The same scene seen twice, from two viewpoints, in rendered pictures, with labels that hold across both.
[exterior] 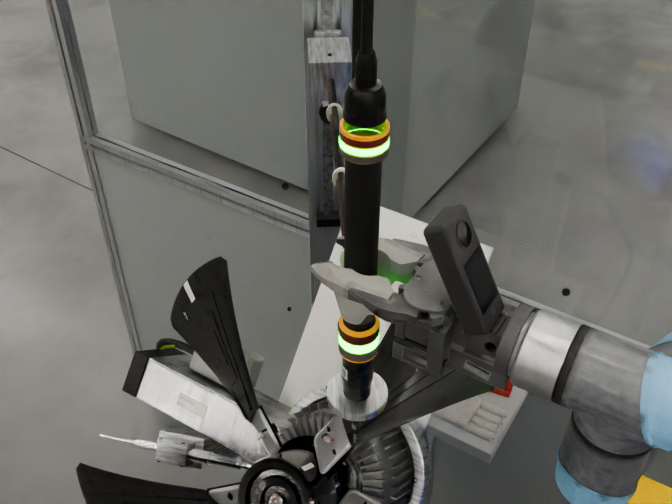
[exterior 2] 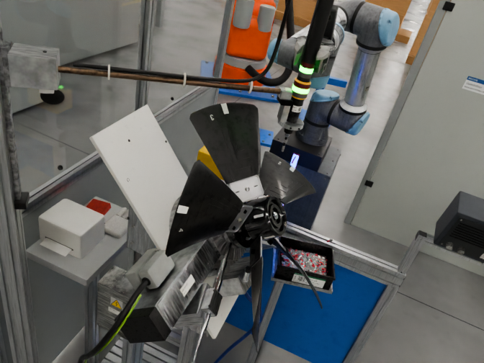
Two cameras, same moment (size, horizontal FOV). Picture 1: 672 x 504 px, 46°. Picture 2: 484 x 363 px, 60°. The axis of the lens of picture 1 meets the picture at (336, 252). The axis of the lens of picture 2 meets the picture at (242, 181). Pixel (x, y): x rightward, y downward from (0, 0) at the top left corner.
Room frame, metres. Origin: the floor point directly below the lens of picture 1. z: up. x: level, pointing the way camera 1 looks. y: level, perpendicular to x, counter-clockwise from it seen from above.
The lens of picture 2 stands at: (0.98, 0.95, 1.93)
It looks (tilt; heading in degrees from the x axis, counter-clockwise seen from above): 34 degrees down; 252
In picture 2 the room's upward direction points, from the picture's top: 14 degrees clockwise
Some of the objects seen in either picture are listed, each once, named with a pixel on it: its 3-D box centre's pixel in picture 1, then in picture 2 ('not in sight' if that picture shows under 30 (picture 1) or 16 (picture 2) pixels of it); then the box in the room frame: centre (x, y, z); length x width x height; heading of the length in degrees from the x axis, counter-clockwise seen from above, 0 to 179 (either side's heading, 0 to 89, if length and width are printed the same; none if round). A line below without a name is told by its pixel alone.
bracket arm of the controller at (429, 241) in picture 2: not in sight; (449, 247); (-0.15, 0.00, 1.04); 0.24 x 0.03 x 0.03; 148
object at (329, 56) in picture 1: (329, 66); (32, 66); (1.20, 0.01, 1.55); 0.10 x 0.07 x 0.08; 3
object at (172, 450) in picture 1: (175, 451); (211, 302); (0.77, 0.26, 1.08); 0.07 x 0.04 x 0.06; 69
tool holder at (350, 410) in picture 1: (356, 362); (291, 107); (0.59, -0.02, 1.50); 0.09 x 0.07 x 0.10; 3
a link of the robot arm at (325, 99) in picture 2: not in sight; (323, 106); (0.18, -0.67, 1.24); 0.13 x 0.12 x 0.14; 133
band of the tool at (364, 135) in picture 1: (364, 139); not in sight; (0.58, -0.02, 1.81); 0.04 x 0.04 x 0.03
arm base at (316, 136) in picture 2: not in sight; (314, 128); (0.18, -0.68, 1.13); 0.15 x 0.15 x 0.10
